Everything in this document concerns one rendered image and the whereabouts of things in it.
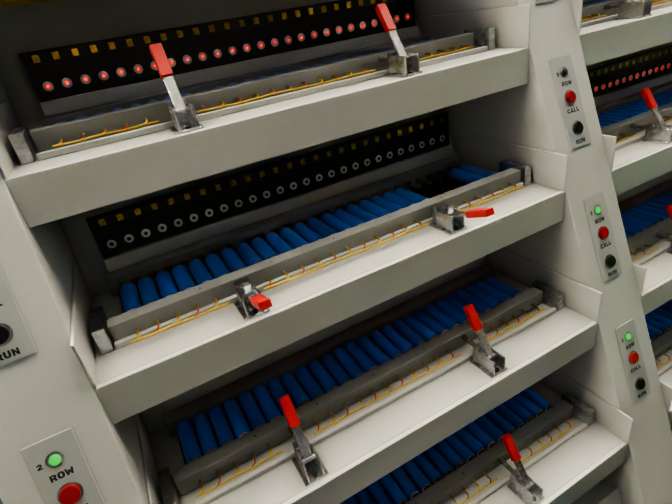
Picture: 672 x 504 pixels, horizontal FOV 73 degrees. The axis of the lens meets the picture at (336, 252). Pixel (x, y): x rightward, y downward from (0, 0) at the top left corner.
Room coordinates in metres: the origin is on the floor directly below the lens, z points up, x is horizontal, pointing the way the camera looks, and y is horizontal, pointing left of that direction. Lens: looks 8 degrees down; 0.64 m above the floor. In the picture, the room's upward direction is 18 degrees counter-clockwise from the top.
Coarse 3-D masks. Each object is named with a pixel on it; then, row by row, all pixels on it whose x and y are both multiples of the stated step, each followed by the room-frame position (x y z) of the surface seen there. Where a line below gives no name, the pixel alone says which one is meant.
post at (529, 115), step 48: (432, 0) 0.75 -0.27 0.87; (480, 0) 0.66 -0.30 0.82; (528, 0) 0.61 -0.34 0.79; (576, 48) 0.64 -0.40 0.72; (528, 96) 0.63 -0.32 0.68; (528, 144) 0.65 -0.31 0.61; (576, 192) 0.61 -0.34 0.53; (528, 240) 0.69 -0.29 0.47; (576, 240) 0.61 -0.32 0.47; (624, 240) 0.64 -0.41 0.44; (624, 288) 0.63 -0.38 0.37; (624, 384) 0.61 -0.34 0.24; (624, 480) 0.63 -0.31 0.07
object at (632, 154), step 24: (600, 72) 0.87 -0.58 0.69; (624, 72) 0.90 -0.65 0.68; (648, 72) 0.93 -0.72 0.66; (600, 96) 0.88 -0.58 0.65; (648, 96) 0.72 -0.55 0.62; (600, 120) 0.81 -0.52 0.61; (624, 120) 0.77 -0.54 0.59; (648, 120) 0.77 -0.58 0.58; (624, 144) 0.72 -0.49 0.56; (648, 144) 0.71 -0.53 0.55; (624, 168) 0.65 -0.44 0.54; (648, 168) 0.68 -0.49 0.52
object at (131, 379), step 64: (320, 192) 0.66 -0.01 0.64; (512, 192) 0.63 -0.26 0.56; (128, 256) 0.57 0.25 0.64; (384, 256) 0.53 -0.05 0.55; (448, 256) 0.54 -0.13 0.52; (192, 320) 0.47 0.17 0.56; (256, 320) 0.45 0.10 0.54; (320, 320) 0.48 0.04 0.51; (128, 384) 0.41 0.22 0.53; (192, 384) 0.43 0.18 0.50
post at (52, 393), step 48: (0, 96) 0.53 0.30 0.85; (0, 192) 0.39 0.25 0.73; (0, 240) 0.39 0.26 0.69; (48, 240) 0.46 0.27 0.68; (48, 288) 0.39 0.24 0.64; (48, 336) 0.39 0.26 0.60; (0, 384) 0.37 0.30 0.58; (48, 384) 0.38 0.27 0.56; (0, 432) 0.37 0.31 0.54; (48, 432) 0.38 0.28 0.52; (96, 432) 0.39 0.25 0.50; (0, 480) 0.36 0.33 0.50; (96, 480) 0.38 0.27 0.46; (144, 480) 0.44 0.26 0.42
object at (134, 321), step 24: (456, 192) 0.60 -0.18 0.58; (480, 192) 0.62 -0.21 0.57; (504, 192) 0.61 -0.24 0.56; (384, 216) 0.57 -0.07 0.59; (408, 216) 0.57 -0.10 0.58; (336, 240) 0.53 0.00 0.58; (360, 240) 0.55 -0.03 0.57; (264, 264) 0.51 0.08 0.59; (288, 264) 0.51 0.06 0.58; (192, 288) 0.49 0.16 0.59; (216, 288) 0.48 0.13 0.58; (264, 288) 0.49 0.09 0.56; (144, 312) 0.46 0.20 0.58; (168, 312) 0.46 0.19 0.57; (120, 336) 0.45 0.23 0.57; (144, 336) 0.44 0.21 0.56
